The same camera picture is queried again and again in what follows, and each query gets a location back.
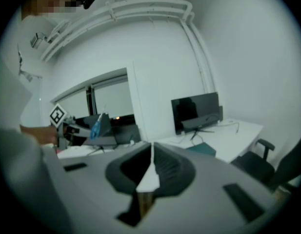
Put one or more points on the black office chair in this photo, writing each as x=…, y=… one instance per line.
x=256, y=163

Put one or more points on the small dark monitor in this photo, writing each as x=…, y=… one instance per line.
x=127, y=134

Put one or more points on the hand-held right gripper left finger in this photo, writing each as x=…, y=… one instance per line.
x=121, y=169

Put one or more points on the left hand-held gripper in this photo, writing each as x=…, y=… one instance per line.
x=58, y=115

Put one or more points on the person's left forearm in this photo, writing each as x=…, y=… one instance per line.
x=36, y=133

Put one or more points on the window with grey blinds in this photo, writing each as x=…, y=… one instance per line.
x=111, y=99

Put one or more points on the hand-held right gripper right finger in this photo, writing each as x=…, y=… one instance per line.
x=174, y=174

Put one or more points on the black computer monitor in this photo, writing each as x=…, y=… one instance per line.
x=195, y=112

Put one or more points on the white desk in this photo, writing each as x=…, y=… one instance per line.
x=228, y=138

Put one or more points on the dark chair backrest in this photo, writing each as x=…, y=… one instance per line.
x=291, y=160

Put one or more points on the white ceiling pipes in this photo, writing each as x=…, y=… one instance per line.
x=140, y=7

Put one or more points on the silver wall box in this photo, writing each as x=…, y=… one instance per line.
x=36, y=39

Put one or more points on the teal book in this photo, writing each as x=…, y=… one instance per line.
x=203, y=149

